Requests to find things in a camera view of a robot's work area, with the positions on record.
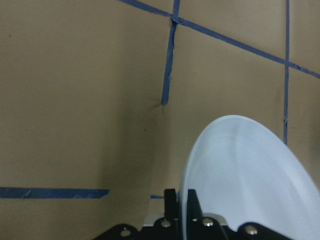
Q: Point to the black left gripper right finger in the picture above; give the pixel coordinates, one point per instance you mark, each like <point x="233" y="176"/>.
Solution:
<point x="194" y="211"/>

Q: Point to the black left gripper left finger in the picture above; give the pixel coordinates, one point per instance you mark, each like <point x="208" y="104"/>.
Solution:
<point x="170" y="204"/>

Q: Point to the light blue plate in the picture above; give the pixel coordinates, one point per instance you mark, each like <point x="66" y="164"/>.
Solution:
<point x="243" y="172"/>

